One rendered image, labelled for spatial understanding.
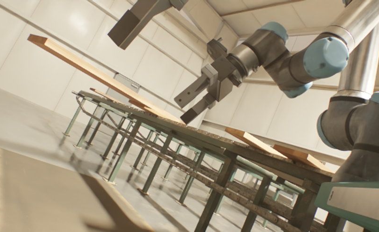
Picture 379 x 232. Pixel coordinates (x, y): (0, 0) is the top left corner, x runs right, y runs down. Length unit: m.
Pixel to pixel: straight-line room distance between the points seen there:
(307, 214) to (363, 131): 0.92
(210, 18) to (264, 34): 11.35
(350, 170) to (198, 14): 11.22
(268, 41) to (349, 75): 0.25
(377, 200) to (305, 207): 1.14
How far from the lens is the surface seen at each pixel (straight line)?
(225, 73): 0.61
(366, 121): 0.69
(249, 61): 0.67
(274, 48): 0.70
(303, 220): 1.53
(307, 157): 1.33
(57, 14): 9.69
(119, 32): 0.34
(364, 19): 0.69
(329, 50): 0.59
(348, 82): 0.82
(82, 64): 2.05
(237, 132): 1.47
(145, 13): 0.34
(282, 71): 0.69
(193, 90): 0.58
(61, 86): 9.59
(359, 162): 0.65
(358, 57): 0.84
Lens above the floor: 0.66
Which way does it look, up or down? 8 degrees up
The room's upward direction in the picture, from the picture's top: 25 degrees clockwise
